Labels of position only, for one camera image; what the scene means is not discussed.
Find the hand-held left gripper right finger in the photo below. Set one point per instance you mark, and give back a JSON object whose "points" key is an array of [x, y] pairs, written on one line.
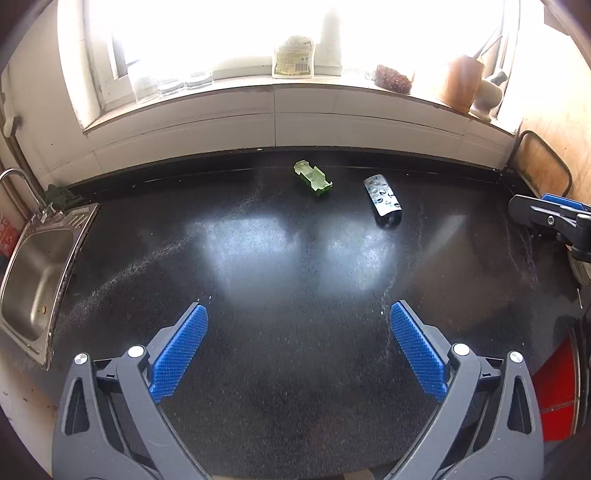
{"points": [[418, 350]]}

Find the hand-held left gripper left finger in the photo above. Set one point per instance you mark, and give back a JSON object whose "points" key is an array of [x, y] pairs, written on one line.
{"points": [[180, 350]]}

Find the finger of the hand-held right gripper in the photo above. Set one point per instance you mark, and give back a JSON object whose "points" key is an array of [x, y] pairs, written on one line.
{"points": [[565, 203], [540, 217]]}

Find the silver blister pack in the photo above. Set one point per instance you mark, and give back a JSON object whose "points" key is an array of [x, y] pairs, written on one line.
{"points": [[383, 198]]}

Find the crushed green carton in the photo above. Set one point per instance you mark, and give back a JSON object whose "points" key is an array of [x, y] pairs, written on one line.
{"points": [[314, 177]]}

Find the wooden board with dark rim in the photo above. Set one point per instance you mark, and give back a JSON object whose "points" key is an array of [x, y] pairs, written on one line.
{"points": [[542, 161]]}

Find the white ceramic jug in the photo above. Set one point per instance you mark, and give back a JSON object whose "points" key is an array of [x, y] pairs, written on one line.
{"points": [[487, 97]]}

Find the red kitchen cabinet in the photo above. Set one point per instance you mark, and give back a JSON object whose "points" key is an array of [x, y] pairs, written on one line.
{"points": [[556, 387]]}

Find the wooden utensil holder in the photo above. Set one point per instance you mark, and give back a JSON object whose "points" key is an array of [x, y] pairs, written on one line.
{"points": [[459, 85]]}

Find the steel sink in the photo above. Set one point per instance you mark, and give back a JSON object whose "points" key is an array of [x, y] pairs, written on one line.
{"points": [[37, 277]]}

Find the green cloth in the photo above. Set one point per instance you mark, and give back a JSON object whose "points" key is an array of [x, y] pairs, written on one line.
{"points": [[62, 196]]}

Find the brown crystal lump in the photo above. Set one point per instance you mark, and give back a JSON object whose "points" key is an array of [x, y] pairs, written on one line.
{"points": [[392, 78]]}

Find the red printed package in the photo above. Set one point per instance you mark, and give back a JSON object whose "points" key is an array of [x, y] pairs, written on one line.
{"points": [[7, 235]]}

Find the steel faucet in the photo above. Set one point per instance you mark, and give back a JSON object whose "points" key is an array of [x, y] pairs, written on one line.
{"points": [[27, 184]]}

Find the clear glass jar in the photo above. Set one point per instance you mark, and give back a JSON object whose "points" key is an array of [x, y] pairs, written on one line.
{"points": [[171, 84], [198, 79], [144, 87]]}

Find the clear plastic food package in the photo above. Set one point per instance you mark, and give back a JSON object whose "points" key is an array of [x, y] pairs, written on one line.
{"points": [[294, 57]]}

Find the window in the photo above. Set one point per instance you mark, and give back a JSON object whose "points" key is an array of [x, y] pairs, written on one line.
{"points": [[277, 27]]}

